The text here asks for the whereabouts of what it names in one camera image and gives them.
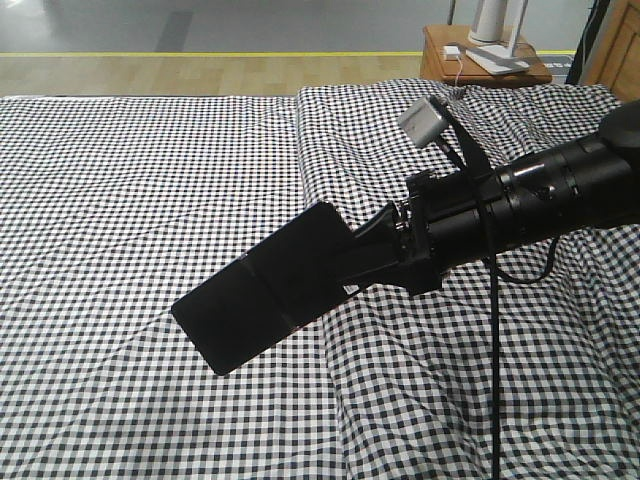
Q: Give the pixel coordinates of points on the white cylindrical appliance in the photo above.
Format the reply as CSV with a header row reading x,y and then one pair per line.
x,y
487,26

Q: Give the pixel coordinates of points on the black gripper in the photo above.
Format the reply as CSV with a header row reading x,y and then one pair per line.
x,y
445,231

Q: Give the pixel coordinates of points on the white charger adapter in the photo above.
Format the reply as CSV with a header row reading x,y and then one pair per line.
x,y
451,53

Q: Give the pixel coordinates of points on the black tripod leg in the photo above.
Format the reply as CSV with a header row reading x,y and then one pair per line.
x,y
589,34

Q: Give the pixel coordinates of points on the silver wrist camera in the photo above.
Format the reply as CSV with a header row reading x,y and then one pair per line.
x,y
424,121

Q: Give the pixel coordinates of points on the black foldable smartphone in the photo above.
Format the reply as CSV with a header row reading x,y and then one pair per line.
x,y
275,288

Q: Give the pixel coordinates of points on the black white checkered bedsheet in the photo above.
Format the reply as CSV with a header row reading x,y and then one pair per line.
x,y
112,208

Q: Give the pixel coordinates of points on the black white checkered quilt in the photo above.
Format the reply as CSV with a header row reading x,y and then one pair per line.
x,y
412,375

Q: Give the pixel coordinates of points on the wooden headboard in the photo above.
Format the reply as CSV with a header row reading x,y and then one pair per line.
x,y
614,62

